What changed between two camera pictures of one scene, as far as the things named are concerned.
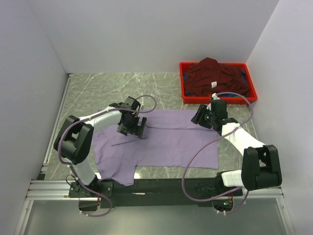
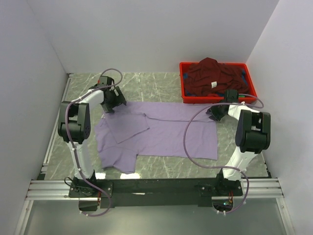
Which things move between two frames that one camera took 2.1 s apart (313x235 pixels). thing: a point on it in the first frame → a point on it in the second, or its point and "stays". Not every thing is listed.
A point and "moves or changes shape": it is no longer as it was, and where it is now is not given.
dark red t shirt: (210, 77) stays
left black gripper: (123, 130) → (119, 100)
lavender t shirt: (174, 138) moves or changes shape
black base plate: (154, 193) stays
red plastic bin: (230, 100) stays
